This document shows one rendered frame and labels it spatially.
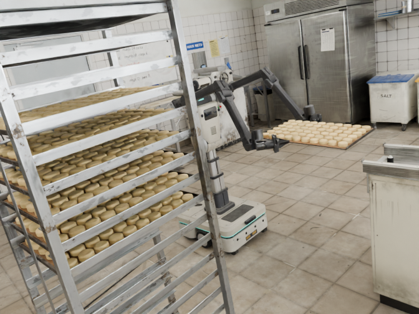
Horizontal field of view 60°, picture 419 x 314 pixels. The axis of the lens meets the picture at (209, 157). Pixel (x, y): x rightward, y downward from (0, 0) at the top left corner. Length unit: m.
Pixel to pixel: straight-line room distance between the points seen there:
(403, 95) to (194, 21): 3.50
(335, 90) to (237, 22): 2.56
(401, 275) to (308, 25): 4.22
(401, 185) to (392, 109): 3.71
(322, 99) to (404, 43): 1.38
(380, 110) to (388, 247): 3.72
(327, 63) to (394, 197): 3.84
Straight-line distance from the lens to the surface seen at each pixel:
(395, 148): 2.31
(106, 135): 1.17
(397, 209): 2.11
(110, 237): 1.31
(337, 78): 5.65
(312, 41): 5.78
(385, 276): 2.36
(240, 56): 7.27
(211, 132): 2.86
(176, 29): 1.32
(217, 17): 6.96
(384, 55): 6.32
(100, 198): 1.18
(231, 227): 2.87
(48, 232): 1.10
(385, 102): 5.71
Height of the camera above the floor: 1.63
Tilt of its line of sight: 17 degrees down
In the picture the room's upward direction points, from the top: 10 degrees counter-clockwise
